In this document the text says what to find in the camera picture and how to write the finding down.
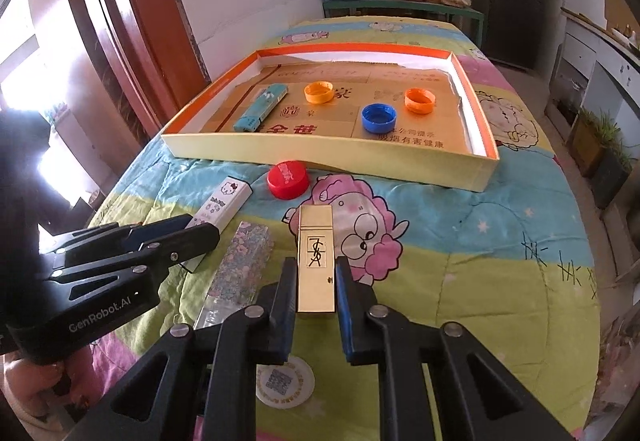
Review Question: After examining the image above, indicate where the blue bottle cap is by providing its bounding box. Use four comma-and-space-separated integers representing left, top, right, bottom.
361, 103, 398, 134

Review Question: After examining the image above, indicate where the white bottle cap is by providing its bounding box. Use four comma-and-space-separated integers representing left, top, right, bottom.
255, 355, 317, 409

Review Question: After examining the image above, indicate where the green table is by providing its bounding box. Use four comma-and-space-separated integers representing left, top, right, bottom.
322, 0, 486, 49

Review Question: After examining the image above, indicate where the potted plant in dark planter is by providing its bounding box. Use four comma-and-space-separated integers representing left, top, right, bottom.
592, 141, 633, 209

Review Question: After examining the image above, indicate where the red-brown wooden door frame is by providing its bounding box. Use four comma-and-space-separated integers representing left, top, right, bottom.
59, 0, 211, 142

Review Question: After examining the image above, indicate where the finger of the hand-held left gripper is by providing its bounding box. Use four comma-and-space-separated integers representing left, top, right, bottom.
40, 215, 198, 254
42, 225, 222, 307

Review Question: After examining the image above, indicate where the white kitchen counter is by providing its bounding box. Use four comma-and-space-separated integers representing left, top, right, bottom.
545, 6, 640, 282

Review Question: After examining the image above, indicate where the gold lighter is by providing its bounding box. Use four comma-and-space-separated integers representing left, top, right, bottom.
296, 207, 337, 319

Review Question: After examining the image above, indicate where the clear glitter lighter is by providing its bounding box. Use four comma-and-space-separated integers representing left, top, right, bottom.
192, 222, 275, 332

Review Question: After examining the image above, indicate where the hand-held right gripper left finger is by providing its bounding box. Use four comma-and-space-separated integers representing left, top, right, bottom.
70, 257, 301, 441

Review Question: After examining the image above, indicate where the cardboard sheet on wall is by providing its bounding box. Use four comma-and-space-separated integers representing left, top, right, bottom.
602, 0, 640, 37

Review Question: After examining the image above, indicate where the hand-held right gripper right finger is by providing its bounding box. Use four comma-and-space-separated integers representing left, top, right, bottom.
334, 257, 576, 441

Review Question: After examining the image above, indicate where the white cartoon cat lighter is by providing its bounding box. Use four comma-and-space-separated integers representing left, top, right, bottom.
181, 176, 253, 274

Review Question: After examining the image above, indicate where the orange bottle cap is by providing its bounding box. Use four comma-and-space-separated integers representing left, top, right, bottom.
404, 88, 437, 115

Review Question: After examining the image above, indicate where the printed brown cardboard liner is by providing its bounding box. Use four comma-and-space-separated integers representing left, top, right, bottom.
200, 64, 476, 154

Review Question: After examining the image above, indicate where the yellow-orange bottle cap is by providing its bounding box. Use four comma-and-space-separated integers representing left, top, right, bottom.
304, 81, 335, 104

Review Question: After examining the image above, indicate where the teal lighter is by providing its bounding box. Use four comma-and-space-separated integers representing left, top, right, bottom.
232, 84, 288, 133

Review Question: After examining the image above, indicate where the shallow yellow orange cardboard box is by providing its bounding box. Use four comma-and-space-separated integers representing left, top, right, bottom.
160, 41, 501, 192

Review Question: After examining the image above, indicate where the red bottle cap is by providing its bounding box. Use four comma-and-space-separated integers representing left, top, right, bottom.
266, 161, 311, 199

